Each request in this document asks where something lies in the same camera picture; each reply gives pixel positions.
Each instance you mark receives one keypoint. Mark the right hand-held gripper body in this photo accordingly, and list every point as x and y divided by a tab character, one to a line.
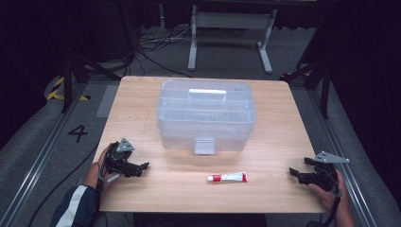
326	176

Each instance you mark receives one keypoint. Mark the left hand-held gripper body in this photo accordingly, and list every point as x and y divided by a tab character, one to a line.
115	157

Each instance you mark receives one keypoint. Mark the red and white tube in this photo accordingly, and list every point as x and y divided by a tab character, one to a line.
230	177

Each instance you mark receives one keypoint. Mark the clear plastic storage box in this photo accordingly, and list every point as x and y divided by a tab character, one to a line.
205	123

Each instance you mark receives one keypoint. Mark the person's left hand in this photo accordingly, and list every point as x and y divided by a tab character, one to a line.
99	173

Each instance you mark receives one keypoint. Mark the person's right hand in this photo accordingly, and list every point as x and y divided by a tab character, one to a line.
335	200

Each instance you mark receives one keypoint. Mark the black metal stand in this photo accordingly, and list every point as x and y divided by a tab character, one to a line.
324	82
66	85

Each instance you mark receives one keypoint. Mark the metal floor rail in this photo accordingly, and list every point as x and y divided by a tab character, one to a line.
327	126
41	160

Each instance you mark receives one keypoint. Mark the grey metal table frame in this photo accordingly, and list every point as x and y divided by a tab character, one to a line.
233	20

